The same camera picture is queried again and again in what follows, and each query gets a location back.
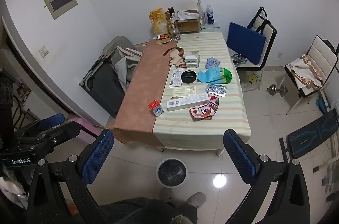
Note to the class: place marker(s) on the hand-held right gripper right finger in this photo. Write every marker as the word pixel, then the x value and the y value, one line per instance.
pixel 239 157

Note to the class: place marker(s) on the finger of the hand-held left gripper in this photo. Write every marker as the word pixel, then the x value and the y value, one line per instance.
pixel 51 120
pixel 67 131

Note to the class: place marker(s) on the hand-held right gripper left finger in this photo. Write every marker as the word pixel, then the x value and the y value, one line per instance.
pixel 97 155

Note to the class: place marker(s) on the red snack wrapper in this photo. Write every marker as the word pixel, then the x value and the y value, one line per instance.
pixel 201 113
pixel 214 103

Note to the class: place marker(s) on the white bin with black liner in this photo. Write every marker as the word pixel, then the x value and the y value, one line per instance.
pixel 172 173

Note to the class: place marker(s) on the small orange white carton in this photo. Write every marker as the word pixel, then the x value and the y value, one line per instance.
pixel 156 108

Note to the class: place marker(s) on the long white box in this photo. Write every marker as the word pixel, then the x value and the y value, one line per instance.
pixel 188 102

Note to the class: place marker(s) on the green and blue plastic bag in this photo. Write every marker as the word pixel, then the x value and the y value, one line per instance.
pixel 212 75

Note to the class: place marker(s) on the pink suitcase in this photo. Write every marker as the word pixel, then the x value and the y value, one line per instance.
pixel 84 128

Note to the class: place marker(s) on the white table leg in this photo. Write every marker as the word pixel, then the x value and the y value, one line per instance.
pixel 219 153

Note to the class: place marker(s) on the striped tablecloth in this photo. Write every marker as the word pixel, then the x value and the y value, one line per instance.
pixel 206 134

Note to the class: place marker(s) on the grey slipper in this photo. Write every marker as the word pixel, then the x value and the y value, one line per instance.
pixel 196 198

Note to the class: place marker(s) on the red yellow box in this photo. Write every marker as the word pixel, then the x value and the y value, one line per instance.
pixel 72 209

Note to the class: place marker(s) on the grey folding cot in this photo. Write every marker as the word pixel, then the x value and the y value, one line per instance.
pixel 106 83

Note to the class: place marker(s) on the person's leg in dark pants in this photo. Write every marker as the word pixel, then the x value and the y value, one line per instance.
pixel 137 209

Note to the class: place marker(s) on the silver blister pack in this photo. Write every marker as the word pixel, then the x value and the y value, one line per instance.
pixel 216 90

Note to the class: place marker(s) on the black weight bench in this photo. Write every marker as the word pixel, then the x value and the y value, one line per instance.
pixel 312 135

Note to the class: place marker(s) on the metal dumbbell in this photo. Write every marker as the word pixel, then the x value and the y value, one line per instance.
pixel 276 89

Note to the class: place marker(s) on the yellow print plastic bag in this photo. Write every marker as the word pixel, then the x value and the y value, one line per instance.
pixel 251 78

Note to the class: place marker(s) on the brown cloth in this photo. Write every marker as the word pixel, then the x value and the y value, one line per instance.
pixel 143 86

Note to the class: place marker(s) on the white cloth bag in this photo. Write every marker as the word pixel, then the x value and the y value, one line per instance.
pixel 124 69

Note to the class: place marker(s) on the beige paper sheet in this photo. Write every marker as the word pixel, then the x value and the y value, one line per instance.
pixel 184 91

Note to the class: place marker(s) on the white rack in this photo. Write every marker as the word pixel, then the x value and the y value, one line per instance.
pixel 331 160

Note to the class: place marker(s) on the blue slipper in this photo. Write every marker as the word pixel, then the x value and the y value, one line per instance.
pixel 321 105

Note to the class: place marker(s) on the blue round packet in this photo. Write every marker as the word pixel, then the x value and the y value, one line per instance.
pixel 212 62

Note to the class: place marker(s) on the white printed leaflet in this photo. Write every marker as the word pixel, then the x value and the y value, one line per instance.
pixel 175 78

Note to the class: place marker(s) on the white tissue box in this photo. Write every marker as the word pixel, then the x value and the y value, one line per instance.
pixel 192 61

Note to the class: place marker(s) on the beige patterned cloth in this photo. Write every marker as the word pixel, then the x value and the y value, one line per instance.
pixel 304 70

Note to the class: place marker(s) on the blue cushion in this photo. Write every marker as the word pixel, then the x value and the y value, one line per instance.
pixel 245 43

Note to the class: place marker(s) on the beige electrical panel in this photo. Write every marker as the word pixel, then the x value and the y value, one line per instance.
pixel 61 1

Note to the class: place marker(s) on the cartoon dog shaped mat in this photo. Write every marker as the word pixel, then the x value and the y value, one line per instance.
pixel 176 55

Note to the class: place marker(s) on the chair with blue cushion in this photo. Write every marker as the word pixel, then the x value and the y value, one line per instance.
pixel 268 30

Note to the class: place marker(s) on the brown envelope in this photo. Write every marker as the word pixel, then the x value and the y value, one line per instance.
pixel 163 41

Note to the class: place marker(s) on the glass side table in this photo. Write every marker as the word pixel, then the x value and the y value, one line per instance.
pixel 212 27

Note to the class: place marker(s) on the short clear glass bottle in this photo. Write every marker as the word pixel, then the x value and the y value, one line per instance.
pixel 175 32

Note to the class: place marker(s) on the cardboard box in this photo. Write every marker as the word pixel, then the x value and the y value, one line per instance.
pixel 189 25

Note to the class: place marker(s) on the yellow snack bag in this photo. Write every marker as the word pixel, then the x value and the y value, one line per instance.
pixel 157 21

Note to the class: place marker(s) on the blue label bottle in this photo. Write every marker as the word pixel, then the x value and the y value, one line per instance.
pixel 210 16

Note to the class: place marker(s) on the tall clear bottle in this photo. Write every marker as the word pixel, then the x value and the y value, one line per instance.
pixel 201 13

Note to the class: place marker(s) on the white plastic bag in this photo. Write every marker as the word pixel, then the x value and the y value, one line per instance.
pixel 185 15

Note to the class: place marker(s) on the dark bottle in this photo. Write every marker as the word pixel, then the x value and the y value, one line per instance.
pixel 171 11

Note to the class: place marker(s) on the beige wall switch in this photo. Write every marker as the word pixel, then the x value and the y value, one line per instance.
pixel 43 51

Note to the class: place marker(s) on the black frame white chair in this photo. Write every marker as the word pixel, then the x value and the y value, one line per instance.
pixel 320 54

